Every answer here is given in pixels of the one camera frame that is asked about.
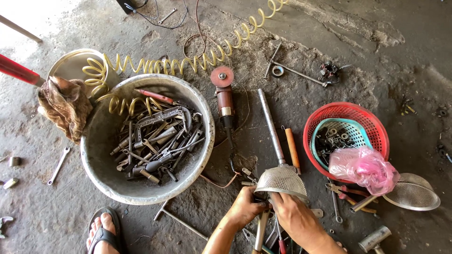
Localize person's left hand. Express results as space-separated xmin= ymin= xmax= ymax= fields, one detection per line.
xmin=226 ymin=186 xmax=272 ymax=230

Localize person's right hand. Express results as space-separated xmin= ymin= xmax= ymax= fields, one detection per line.
xmin=267 ymin=192 xmax=331 ymax=245

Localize long-handled metal mesh strainer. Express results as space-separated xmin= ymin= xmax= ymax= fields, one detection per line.
xmin=254 ymin=88 xmax=311 ymax=206

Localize silver pliers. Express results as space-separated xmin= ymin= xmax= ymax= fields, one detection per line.
xmin=242 ymin=227 xmax=275 ymax=254

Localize plain metal T-rod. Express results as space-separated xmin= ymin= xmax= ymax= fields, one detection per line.
xmin=153 ymin=199 xmax=209 ymax=242

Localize heap of nuts and washers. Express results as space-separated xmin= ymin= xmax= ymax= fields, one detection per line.
xmin=315 ymin=128 xmax=355 ymax=159

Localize pink plastic bag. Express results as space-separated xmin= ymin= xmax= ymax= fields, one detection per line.
xmin=328 ymin=146 xmax=401 ymax=197

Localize grey metal pipe hammer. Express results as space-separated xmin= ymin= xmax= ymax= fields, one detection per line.
xmin=358 ymin=225 xmax=392 ymax=254

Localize teal plastic basket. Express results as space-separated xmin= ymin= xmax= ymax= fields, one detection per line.
xmin=310 ymin=118 xmax=373 ymax=172

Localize brown angle grinder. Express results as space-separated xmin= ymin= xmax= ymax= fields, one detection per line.
xmin=210 ymin=66 xmax=238 ymax=149

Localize heap of greasy metal tools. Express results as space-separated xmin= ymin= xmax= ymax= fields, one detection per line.
xmin=110 ymin=106 xmax=206 ymax=185

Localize red plastic basket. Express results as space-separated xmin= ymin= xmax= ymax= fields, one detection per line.
xmin=303 ymin=102 xmax=390 ymax=184

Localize black small engine part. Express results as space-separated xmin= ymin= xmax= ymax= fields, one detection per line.
xmin=318 ymin=60 xmax=352 ymax=85

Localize black flip-flop sandal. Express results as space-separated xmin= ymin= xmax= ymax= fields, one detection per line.
xmin=87 ymin=207 xmax=125 ymax=254

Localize large grey round basin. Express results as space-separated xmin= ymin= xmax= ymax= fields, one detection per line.
xmin=81 ymin=73 xmax=216 ymax=206

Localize person's left foot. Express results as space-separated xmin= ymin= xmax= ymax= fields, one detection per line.
xmin=86 ymin=212 xmax=121 ymax=254

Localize silver open-end wrench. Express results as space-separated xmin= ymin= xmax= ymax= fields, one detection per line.
xmin=47 ymin=146 xmax=71 ymax=186

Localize small grey wrench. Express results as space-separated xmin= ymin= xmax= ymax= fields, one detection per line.
xmin=157 ymin=7 xmax=177 ymax=25

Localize dirty brown rag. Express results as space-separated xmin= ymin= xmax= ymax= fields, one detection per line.
xmin=37 ymin=76 xmax=94 ymax=145

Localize round metal pan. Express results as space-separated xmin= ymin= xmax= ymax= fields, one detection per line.
xmin=47 ymin=49 xmax=122 ymax=100

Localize grey metal clamp piece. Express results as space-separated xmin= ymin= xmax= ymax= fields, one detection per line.
xmin=0 ymin=216 xmax=14 ymax=239

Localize long grey metal rod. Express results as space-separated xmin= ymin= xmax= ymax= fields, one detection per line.
xmin=0 ymin=14 xmax=43 ymax=44

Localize tan tool handle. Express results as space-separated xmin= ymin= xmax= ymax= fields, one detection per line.
xmin=251 ymin=210 xmax=271 ymax=254

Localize small red-handled screwdriver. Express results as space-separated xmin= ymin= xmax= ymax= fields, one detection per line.
xmin=275 ymin=218 xmax=287 ymax=254

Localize wooden-handled file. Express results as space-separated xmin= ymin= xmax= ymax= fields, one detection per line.
xmin=281 ymin=126 xmax=302 ymax=175

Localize slim silver ring wrench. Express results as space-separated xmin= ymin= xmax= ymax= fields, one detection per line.
xmin=330 ymin=183 xmax=343 ymax=224

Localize red-handled pliers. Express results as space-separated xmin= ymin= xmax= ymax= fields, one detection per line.
xmin=325 ymin=182 xmax=379 ymax=214

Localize metal T-handle socket wrench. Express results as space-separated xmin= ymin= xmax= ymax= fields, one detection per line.
xmin=264 ymin=43 xmax=328 ymax=88

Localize short-handled metal mesh strainer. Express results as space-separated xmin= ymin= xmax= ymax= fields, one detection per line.
xmin=350 ymin=172 xmax=441 ymax=214

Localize yellow coiled air hose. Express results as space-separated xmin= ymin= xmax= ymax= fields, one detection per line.
xmin=82 ymin=0 xmax=289 ymax=117

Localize black box with cables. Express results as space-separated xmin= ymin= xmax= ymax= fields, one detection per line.
xmin=116 ymin=0 xmax=189 ymax=29

